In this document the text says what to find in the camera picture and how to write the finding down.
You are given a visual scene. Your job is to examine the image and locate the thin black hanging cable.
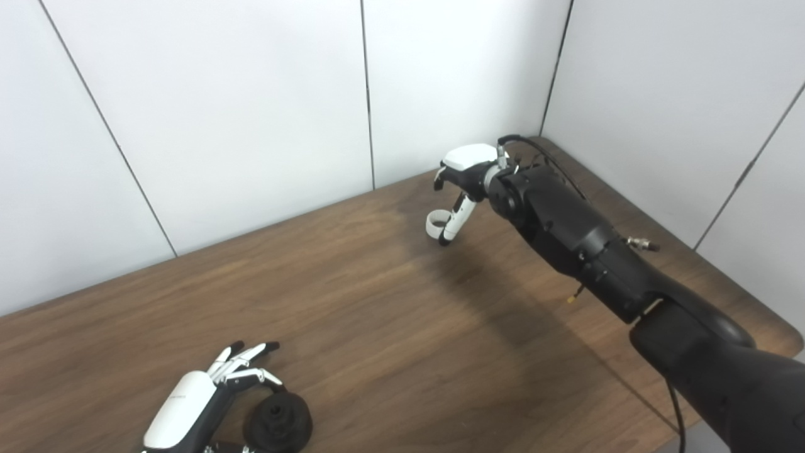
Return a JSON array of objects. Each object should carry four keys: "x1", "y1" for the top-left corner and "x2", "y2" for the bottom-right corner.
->
[{"x1": 665, "y1": 377, "x2": 687, "y2": 453}]

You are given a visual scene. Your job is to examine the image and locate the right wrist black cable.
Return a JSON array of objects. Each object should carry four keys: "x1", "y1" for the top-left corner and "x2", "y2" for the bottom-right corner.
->
[{"x1": 497, "y1": 134, "x2": 661, "y2": 252}]

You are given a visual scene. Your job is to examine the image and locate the round black plastic part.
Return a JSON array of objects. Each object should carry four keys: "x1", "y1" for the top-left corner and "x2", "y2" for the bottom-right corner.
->
[{"x1": 243, "y1": 390, "x2": 313, "y2": 453}]

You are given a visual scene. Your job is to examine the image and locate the white toothed ring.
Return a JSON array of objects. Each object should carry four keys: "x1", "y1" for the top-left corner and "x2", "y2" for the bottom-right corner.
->
[{"x1": 426, "y1": 210, "x2": 452, "y2": 240}]

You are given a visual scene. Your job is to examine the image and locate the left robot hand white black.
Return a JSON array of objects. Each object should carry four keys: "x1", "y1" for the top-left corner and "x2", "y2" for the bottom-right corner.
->
[{"x1": 140, "y1": 340, "x2": 284, "y2": 453}]

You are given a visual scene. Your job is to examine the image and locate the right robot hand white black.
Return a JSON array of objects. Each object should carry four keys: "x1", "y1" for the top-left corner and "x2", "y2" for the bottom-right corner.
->
[{"x1": 433, "y1": 143, "x2": 510, "y2": 247}]

